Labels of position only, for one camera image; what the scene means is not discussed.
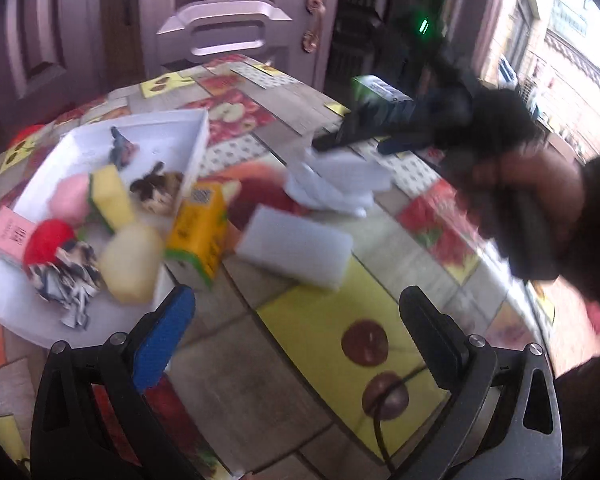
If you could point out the purple panel door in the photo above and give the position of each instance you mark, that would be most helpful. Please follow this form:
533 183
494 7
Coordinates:
55 35

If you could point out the pale yellow sponge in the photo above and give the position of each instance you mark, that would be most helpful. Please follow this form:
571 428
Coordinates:
130 260

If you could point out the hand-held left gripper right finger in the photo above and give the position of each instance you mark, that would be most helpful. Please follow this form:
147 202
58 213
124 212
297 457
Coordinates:
430 330

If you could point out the building outside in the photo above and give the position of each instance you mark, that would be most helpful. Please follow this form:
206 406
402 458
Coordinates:
560 50

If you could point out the pink box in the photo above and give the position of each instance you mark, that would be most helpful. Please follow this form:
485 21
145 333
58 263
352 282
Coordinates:
12 232

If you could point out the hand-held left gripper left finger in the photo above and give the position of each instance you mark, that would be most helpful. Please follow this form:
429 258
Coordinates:
165 330

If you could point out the pink fluffy ball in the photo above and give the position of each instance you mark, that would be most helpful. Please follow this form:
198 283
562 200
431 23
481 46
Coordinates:
72 197

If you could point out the white tray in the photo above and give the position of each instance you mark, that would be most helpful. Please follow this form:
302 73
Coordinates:
160 130

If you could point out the green and yellow sponge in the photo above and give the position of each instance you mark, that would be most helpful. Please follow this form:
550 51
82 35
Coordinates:
112 200

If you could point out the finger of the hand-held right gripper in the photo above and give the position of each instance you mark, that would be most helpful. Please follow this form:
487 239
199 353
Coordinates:
350 132
400 146

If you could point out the brown white figurine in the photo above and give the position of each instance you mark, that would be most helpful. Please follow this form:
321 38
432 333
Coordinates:
152 187

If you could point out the yellow juice carton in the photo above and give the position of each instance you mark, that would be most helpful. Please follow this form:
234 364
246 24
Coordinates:
200 230

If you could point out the black metal gate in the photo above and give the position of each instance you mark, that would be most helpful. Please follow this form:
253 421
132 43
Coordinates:
355 20

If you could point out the red fluffy ball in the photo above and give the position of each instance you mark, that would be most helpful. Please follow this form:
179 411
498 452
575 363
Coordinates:
47 242

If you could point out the white paper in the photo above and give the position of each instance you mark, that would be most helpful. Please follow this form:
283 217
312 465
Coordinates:
340 180

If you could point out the white block sponge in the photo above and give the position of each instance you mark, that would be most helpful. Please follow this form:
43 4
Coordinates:
295 250

